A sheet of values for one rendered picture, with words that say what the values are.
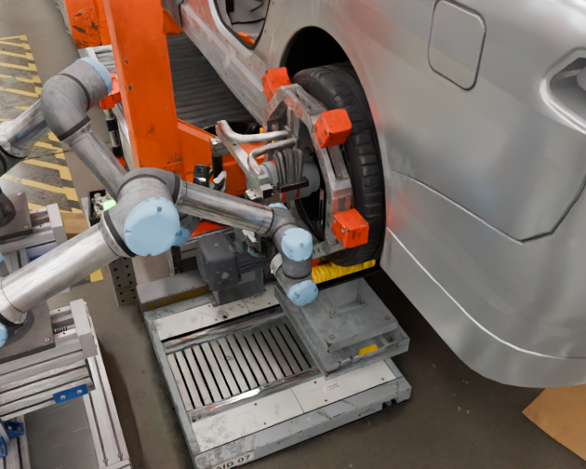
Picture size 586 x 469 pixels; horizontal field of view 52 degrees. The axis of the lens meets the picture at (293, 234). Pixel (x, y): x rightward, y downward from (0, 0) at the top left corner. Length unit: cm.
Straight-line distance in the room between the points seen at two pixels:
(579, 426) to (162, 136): 184
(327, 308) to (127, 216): 127
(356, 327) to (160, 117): 105
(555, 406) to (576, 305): 129
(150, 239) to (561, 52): 83
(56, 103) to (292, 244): 68
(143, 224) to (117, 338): 148
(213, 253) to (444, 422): 107
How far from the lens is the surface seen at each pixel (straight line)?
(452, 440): 234
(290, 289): 151
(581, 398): 261
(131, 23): 206
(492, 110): 123
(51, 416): 222
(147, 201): 125
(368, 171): 170
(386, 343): 236
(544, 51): 112
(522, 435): 243
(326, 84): 182
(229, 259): 235
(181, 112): 377
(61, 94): 162
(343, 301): 236
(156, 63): 212
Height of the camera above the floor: 190
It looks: 38 degrees down
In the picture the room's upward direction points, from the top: straight up
